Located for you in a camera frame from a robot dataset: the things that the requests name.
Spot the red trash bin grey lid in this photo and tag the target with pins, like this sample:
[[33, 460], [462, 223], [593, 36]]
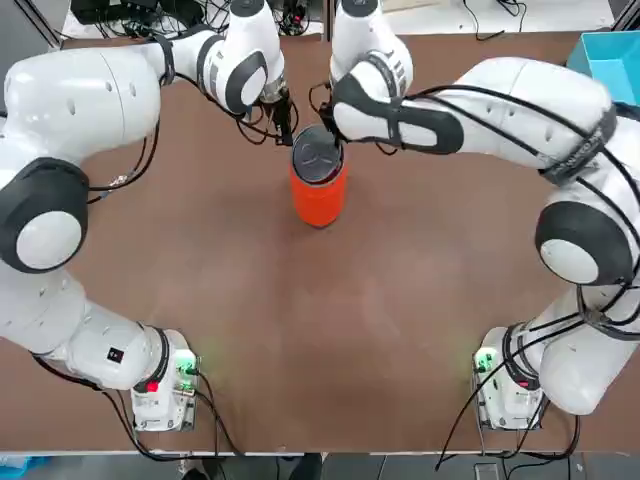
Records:
[[319, 200]]

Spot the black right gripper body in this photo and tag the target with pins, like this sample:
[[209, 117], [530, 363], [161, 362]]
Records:
[[327, 116]]

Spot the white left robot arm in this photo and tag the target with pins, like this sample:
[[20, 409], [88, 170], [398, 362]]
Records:
[[75, 110]]

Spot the aluminium post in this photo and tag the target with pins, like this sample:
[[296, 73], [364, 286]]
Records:
[[328, 20]]

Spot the blue plastic box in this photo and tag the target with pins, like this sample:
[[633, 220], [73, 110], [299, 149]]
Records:
[[607, 70]]

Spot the aluminium frame profile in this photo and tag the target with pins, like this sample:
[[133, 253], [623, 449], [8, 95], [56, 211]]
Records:
[[627, 15], [30, 20]]

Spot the black electronics box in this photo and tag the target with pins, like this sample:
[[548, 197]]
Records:
[[112, 9]]

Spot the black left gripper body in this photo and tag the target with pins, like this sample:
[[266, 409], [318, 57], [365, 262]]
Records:
[[279, 107]]

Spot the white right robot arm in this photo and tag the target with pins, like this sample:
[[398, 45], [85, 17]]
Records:
[[525, 110]]

